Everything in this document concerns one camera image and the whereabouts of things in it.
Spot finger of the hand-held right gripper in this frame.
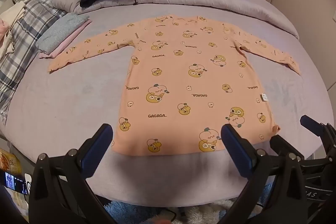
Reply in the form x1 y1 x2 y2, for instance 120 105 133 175
270 135 305 161
300 115 336 161

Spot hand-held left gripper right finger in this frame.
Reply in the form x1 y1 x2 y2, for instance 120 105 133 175
220 124 309 224

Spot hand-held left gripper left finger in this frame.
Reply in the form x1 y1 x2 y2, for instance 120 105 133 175
28 123 114 224

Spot orange printed long-sleeve shirt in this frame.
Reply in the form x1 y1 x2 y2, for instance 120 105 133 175
48 13 300 157

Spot lavender bed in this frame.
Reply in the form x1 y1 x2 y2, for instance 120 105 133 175
5 0 328 206

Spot smartphone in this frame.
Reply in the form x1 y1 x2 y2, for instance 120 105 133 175
5 172 29 195

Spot orange snack packet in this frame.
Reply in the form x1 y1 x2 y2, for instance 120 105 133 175
0 148 23 174

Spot pink folded cloth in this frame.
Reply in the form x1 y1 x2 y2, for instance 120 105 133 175
39 20 93 59

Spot grey folded cloth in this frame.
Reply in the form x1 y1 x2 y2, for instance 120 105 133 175
35 13 91 54

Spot plaid blanket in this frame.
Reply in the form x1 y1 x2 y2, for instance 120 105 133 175
0 0 69 125

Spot pink knit garment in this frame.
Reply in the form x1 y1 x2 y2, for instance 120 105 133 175
0 18 7 41

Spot cream garment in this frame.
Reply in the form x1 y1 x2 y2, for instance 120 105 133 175
0 1 27 56

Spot black cable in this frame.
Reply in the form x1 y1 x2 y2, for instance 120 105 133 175
157 208 184 222

